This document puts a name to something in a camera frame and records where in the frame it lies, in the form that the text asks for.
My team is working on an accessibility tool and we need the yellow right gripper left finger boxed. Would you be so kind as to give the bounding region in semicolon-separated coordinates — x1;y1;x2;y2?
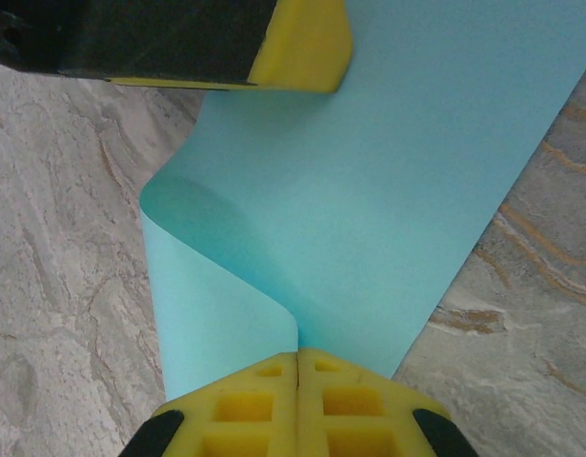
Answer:
123;350;299;457

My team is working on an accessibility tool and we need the light blue cloth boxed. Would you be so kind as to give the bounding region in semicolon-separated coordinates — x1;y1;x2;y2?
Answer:
138;0;586;401

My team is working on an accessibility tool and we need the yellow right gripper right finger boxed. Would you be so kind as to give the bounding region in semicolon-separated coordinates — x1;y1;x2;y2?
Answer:
296;346;480;457

